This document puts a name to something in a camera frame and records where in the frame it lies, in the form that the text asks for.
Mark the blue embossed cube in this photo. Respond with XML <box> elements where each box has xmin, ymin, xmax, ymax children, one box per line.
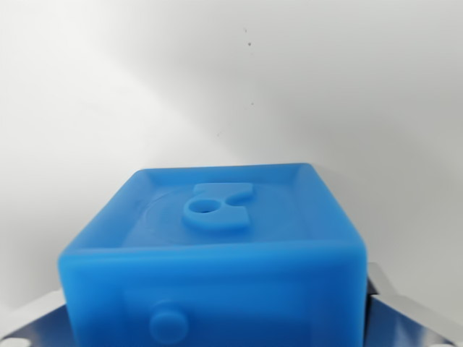
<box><xmin>57</xmin><ymin>162</ymin><xmax>370</xmax><ymax>347</ymax></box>

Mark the black-padded silver gripper left finger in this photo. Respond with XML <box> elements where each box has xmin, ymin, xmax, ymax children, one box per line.
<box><xmin>0</xmin><ymin>301</ymin><xmax>70</xmax><ymax>347</ymax></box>

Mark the black-padded silver gripper right finger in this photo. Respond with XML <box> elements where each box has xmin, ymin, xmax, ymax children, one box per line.
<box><xmin>366</xmin><ymin>262</ymin><xmax>463</xmax><ymax>347</ymax></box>

